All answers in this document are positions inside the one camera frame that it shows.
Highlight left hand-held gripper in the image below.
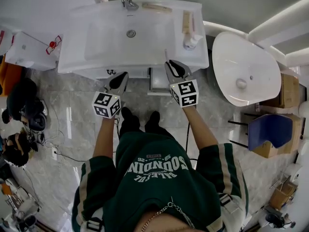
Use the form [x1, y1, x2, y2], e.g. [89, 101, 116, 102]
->
[91, 72, 129, 119]

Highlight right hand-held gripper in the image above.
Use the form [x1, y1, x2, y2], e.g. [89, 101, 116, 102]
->
[165, 60, 199, 108]

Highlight white drawer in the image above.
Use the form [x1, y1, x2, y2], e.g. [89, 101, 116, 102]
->
[147, 67, 194, 96]

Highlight person's left forearm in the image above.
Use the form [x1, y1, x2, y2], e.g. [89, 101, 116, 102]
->
[93, 116, 119, 160]

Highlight person's right forearm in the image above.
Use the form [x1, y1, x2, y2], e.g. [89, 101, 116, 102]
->
[183, 105, 218, 151]

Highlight dark green barrel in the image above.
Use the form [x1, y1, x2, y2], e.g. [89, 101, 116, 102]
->
[206, 49, 219, 89]

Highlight white pump bottle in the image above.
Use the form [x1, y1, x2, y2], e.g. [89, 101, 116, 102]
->
[183, 35, 204, 50]

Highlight white sink vanity cabinet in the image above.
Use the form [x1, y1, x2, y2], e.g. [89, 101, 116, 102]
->
[57, 0, 210, 81]

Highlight person's left leg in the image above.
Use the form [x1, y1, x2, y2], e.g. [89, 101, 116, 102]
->
[119, 107, 141, 140]

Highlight person's leg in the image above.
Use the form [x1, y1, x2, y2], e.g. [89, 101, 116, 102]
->
[144, 110, 175, 140]
[119, 107, 141, 140]

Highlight person's right leg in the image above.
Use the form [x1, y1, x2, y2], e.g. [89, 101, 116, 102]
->
[144, 110, 175, 140]

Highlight white loose wash basin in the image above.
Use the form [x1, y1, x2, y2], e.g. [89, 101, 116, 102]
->
[211, 31, 282, 107]

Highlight beige wooden comb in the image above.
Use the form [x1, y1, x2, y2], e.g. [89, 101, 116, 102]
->
[141, 2, 173, 14]

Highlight clear water jug red cap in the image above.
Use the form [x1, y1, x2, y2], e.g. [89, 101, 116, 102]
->
[45, 35, 64, 56]

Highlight white box with red tag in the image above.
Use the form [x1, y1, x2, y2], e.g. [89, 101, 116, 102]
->
[4, 31, 61, 71]

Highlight blue chair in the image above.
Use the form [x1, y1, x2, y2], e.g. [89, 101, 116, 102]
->
[228, 114, 294, 152]

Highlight person's green sweatshirt torso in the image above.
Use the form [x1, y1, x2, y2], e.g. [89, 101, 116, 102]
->
[71, 131, 249, 232]

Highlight small open cardboard box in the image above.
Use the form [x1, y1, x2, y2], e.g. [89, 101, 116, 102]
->
[269, 177, 298, 210]

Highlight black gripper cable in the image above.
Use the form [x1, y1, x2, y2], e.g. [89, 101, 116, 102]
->
[114, 117, 122, 140]
[185, 122, 197, 162]

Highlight white tubular frame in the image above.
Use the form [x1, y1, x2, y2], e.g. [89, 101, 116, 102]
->
[204, 0, 309, 68]

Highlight silver neck chain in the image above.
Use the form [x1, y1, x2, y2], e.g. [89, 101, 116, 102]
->
[137, 202, 196, 230]

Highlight white bag strap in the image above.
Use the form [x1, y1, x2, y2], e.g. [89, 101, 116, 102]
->
[84, 216, 104, 232]
[218, 193, 244, 218]

